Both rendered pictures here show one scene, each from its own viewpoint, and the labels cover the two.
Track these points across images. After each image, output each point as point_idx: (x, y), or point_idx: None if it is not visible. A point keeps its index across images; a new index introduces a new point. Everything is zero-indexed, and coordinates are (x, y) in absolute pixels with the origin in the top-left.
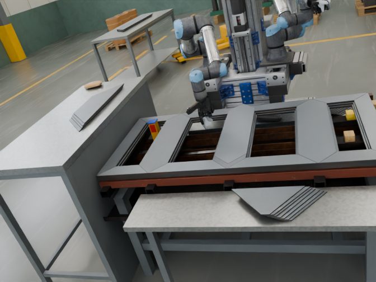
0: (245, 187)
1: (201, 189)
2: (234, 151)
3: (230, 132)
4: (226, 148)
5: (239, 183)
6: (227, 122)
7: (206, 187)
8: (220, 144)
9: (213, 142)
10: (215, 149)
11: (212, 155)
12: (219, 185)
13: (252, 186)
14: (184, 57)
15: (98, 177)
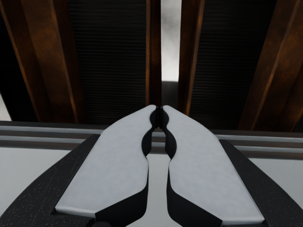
0: (108, 111)
1: (92, 2)
2: (11, 202)
3: (165, 185)
4: (28, 182)
5: (122, 100)
6: (281, 170)
7: (103, 18)
8: (61, 157)
9: (270, 38)
10: (191, 66)
11: (145, 60)
12: (114, 54)
13: (111, 124)
14: None
15: None
